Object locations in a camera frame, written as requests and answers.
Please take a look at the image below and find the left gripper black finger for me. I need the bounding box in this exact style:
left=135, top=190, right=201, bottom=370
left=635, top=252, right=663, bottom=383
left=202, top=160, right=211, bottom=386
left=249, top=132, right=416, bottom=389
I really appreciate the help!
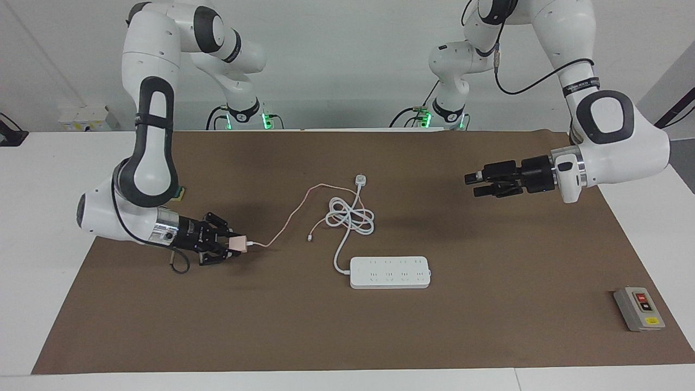
left=473, top=182, right=525, bottom=198
left=464, top=161, right=525, bottom=185

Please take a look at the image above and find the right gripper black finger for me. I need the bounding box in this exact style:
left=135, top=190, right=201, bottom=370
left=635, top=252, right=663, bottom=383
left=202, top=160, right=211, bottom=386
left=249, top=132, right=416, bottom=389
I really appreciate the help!
left=204, top=213, right=235, bottom=239
left=198, top=247, right=243, bottom=267

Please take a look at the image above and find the pink charging cable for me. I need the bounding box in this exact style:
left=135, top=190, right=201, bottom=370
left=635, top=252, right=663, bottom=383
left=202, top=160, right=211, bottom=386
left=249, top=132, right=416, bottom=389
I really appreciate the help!
left=245, top=184, right=375, bottom=249

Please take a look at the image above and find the white power strip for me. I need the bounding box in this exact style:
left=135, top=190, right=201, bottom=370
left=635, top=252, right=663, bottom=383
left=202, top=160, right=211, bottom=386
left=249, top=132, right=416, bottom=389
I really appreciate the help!
left=349, top=256, right=432, bottom=290

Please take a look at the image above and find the brown table mat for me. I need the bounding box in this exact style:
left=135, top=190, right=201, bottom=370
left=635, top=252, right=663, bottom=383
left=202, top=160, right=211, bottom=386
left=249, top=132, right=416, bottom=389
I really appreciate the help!
left=31, top=129, right=695, bottom=375

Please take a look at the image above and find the black stand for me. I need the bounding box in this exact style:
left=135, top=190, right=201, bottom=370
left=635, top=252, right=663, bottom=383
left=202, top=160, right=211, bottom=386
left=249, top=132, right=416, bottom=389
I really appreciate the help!
left=654, top=87, right=695, bottom=129
left=0, top=112, right=29, bottom=147

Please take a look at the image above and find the black right arm base cable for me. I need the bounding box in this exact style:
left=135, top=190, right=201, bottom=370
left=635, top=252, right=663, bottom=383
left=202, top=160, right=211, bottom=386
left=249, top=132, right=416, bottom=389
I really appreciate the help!
left=205, top=105, right=231, bottom=131

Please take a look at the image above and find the black arm base cable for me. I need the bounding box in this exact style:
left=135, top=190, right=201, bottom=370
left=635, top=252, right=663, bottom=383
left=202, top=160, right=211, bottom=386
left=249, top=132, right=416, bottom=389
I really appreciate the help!
left=205, top=105, right=231, bottom=131
left=388, top=81, right=432, bottom=129

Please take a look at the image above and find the black left arm base cable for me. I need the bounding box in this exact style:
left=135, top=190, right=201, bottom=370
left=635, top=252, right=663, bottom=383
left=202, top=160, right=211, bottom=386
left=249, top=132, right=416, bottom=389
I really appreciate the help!
left=388, top=81, right=432, bottom=129

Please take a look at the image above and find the white power cord with plug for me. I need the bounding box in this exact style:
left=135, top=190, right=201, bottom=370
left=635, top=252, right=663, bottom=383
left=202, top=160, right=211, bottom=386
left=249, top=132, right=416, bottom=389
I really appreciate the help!
left=325, top=174, right=376, bottom=275

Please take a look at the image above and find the white wall socket box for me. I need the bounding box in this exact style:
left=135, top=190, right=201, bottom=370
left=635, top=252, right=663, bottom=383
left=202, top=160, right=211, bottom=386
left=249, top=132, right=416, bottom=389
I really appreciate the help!
left=57, top=105, right=121, bottom=132

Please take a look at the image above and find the grey on off switch box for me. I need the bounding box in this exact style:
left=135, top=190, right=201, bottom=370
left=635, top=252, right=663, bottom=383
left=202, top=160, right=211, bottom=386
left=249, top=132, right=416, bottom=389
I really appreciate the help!
left=614, top=286, right=666, bottom=332

